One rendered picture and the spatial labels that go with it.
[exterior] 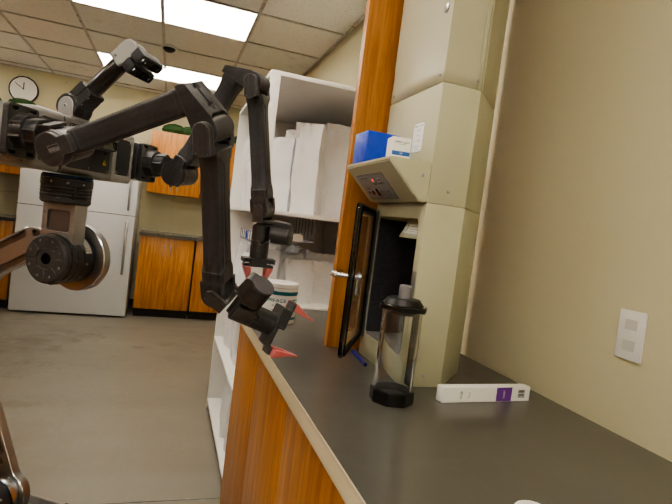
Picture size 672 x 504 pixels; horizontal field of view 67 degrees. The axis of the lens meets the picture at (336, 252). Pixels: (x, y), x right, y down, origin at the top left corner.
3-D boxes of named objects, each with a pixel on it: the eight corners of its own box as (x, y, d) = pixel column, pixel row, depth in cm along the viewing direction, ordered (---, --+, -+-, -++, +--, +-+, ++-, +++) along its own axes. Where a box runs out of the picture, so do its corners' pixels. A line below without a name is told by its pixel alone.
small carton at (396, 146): (402, 164, 135) (405, 141, 135) (408, 162, 130) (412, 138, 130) (384, 161, 134) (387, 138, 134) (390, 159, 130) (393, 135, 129)
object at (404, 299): (416, 312, 122) (420, 284, 121) (426, 319, 112) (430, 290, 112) (379, 307, 121) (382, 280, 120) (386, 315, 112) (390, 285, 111)
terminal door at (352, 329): (359, 337, 158) (376, 209, 156) (339, 360, 128) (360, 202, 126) (357, 336, 158) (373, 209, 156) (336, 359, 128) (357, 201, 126)
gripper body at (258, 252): (275, 266, 159) (278, 243, 159) (242, 263, 156) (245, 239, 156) (271, 264, 166) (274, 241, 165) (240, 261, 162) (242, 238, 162)
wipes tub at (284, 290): (290, 318, 200) (294, 280, 200) (297, 325, 188) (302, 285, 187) (257, 315, 196) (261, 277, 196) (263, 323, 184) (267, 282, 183)
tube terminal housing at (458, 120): (428, 354, 167) (460, 120, 163) (486, 388, 137) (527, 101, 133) (357, 351, 160) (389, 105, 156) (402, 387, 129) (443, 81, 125)
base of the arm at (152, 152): (150, 182, 172) (154, 147, 171) (171, 185, 170) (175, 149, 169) (134, 179, 163) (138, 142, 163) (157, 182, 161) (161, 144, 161)
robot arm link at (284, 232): (263, 202, 164) (252, 203, 155) (297, 206, 161) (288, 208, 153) (261, 239, 166) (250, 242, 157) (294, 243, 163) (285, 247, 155)
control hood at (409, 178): (377, 203, 157) (381, 170, 157) (427, 202, 126) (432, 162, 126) (342, 198, 153) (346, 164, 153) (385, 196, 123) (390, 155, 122)
